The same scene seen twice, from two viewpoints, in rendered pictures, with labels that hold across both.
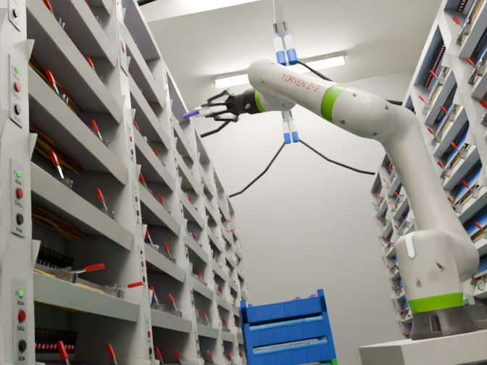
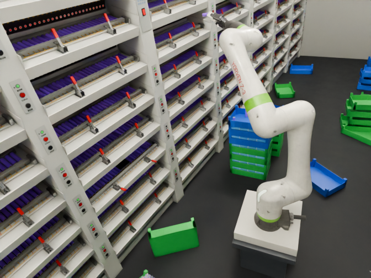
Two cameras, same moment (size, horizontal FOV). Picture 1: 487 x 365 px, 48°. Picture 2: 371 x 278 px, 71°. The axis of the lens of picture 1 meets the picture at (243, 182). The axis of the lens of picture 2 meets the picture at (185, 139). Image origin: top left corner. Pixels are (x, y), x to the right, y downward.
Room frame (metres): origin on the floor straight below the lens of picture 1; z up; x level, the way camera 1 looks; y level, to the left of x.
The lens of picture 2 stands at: (0.40, -0.62, 1.55)
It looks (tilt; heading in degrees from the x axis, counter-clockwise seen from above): 34 degrees down; 36
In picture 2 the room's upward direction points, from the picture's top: 9 degrees counter-clockwise
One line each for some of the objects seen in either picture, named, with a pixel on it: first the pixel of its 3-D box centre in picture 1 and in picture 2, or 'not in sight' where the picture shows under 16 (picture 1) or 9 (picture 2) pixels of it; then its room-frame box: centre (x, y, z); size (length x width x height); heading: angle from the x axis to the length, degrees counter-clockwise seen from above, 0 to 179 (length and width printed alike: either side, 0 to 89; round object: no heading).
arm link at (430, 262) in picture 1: (430, 269); (271, 200); (1.34, -0.41, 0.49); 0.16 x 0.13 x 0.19; 139
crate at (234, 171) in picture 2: not in sight; (250, 165); (2.05, -0.06, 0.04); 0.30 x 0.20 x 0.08; 95
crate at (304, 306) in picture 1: (280, 308); (251, 117); (2.05, -0.06, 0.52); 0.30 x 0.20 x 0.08; 95
